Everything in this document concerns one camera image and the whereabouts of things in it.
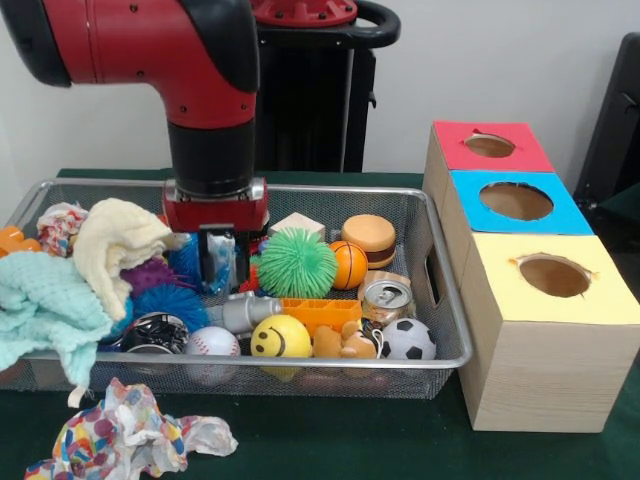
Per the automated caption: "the shallow mesh bin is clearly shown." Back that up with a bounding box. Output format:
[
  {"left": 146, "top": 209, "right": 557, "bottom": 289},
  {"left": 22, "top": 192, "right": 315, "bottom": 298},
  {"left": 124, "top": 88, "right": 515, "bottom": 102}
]
[{"left": 0, "top": 178, "right": 474, "bottom": 400}]

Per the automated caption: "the green spiky ball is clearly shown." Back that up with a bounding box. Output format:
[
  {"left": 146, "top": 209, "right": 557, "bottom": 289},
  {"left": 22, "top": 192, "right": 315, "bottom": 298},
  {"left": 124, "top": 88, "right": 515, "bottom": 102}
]
[{"left": 257, "top": 228, "right": 340, "bottom": 299}]

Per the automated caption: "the black upright panel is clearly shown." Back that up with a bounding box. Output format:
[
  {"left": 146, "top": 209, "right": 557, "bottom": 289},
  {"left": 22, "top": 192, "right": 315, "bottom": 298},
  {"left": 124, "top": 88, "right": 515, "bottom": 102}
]
[{"left": 574, "top": 32, "right": 640, "bottom": 201}]

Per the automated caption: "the black and white soccer ball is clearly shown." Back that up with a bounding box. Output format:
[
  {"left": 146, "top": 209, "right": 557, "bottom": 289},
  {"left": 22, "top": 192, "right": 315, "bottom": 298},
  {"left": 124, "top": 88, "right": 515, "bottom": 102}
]
[{"left": 380, "top": 318, "right": 438, "bottom": 361}]

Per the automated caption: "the small clear plastic container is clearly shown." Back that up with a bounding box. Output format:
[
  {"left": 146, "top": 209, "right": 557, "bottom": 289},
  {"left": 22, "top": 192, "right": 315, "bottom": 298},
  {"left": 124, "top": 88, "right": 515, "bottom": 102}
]
[{"left": 202, "top": 232, "right": 239, "bottom": 296}]

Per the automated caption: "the wooden box with three holes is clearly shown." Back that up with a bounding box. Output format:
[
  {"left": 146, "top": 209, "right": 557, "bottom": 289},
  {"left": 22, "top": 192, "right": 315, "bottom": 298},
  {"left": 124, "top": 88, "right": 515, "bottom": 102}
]
[{"left": 423, "top": 119, "right": 640, "bottom": 434}]

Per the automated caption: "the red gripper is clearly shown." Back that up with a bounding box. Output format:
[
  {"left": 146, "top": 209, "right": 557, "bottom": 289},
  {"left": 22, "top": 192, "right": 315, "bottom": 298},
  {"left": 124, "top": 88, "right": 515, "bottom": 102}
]
[{"left": 162, "top": 177, "right": 271, "bottom": 289}]

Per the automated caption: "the orange plastic tray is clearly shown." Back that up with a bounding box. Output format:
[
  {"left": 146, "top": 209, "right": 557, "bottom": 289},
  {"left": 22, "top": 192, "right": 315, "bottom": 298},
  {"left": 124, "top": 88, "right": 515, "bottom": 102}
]
[{"left": 279, "top": 298, "right": 364, "bottom": 334}]

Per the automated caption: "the colourful dotted cloth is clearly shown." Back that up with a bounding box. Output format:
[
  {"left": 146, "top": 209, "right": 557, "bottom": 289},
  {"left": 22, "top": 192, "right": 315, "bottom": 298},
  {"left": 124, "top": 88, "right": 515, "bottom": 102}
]
[{"left": 24, "top": 377, "right": 240, "bottom": 480}]

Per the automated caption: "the dark green table cloth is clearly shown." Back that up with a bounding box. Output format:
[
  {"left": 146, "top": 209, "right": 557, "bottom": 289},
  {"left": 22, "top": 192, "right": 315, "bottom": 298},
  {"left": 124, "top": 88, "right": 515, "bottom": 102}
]
[
  {"left": 594, "top": 187, "right": 640, "bottom": 241},
  {"left": 0, "top": 168, "right": 640, "bottom": 480}
]

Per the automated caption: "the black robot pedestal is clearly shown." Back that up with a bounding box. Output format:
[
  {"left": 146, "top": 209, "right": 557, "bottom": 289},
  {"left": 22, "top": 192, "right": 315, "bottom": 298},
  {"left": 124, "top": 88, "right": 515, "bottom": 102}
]
[{"left": 254, "top": 0, "right": 402, "bottom": 174}]

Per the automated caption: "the mint green cloth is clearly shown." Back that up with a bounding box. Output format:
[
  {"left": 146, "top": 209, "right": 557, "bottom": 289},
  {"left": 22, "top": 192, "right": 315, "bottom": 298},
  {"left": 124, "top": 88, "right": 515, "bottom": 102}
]
[{"left": 0, "top": 251, "right": 114, "bottom": 389}]

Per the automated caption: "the silver pull-tab can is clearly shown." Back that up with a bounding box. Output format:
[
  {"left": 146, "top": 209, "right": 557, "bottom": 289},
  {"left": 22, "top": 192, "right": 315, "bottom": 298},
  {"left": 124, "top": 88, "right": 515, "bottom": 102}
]
[{"left": 360, "top": 278, "right": 415, "bottom": 326}]

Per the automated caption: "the cream white cloth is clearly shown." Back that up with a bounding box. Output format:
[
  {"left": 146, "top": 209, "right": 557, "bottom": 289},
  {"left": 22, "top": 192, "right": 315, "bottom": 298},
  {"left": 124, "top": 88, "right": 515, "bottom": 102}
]
[{"left": 72, "top": 198, "right": 191, "bottom": 321}]

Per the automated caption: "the toy hamburger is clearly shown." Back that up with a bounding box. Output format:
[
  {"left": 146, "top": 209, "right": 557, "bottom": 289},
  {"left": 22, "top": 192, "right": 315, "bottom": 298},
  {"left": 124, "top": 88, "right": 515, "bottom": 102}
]
[{"left": 341, "top": 214, "right": 396, "bottom": 269}]

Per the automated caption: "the orange toy basketball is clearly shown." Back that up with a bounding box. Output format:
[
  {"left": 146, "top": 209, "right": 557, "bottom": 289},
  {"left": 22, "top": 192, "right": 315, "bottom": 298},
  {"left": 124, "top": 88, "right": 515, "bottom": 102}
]
[{"left": 329, "top": 240, "right": 370, "bottom": 290}]

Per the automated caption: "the yellow ball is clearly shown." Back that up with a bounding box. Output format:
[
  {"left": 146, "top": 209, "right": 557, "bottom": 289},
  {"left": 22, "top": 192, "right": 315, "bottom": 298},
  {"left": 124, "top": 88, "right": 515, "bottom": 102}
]
[{"left": 249, "top": 314, "right": 313, "bottom": 359}]

